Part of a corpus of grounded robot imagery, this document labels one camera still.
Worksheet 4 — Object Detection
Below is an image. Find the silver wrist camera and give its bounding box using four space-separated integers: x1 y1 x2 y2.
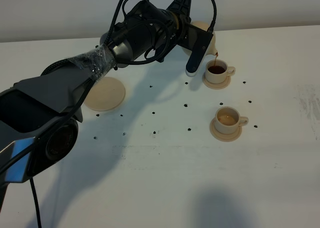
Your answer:
184 21 218 77

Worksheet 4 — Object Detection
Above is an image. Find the beige far teacup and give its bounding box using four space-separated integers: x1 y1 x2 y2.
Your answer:
204 59 236 84

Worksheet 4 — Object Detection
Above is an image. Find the beige near teacup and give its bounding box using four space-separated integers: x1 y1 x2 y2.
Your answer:
214 107 249 135

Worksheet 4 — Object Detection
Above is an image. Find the beige teapot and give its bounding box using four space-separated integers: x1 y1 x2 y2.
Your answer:
181 20 219 56

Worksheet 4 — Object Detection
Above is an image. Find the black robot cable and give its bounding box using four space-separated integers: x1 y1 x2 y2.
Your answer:
29 178 42 228

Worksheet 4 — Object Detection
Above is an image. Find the beige teapot saucer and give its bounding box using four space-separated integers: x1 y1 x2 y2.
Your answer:
84 77 126 111

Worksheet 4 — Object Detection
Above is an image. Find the beige teacup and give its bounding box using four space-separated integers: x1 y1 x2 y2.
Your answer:
214 107 249 135
204 59 236 84

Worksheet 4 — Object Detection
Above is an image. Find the beige cup saucer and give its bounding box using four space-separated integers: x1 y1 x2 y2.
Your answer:
209 118 242 142
202 74 231 90

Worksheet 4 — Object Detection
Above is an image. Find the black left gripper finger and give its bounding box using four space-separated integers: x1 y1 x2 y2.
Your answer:
167 0 192 16

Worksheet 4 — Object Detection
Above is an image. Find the beige far cup saucer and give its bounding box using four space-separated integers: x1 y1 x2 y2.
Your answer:
202 74 231 90

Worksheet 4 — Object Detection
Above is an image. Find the beige near cup saucer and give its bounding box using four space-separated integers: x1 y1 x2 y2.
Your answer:
209 118 242 142

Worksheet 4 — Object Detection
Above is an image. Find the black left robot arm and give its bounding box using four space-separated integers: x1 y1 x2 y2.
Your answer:
0 0 191 198

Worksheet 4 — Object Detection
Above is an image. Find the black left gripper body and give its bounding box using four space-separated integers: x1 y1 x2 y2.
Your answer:
173 11 197 48

